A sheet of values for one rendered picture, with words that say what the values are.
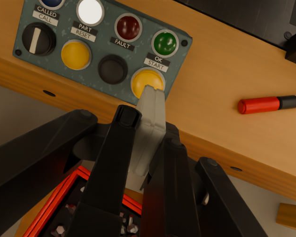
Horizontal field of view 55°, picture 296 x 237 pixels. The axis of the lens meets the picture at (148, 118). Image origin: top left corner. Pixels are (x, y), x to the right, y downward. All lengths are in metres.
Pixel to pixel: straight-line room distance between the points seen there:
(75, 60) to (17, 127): 0.98
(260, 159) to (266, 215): 1.08
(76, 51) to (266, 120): 0.21
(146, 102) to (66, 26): 0.13
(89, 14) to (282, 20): 0.24
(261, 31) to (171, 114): 0.15
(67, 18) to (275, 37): 0.24
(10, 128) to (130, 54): 1.01
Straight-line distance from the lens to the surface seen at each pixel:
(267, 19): 0.39
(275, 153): 0.34
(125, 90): 0.27
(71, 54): 0.26
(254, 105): 0.32
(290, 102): 0.34
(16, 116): 1.24
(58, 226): 0.31
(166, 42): 0.26
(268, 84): 0.35
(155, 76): 0.26
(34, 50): 0.27
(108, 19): 0.26
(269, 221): 1.42
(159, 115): 0.16
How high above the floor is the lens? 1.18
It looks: 75 degrees down
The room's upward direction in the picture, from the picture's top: 44 degrees clockwise
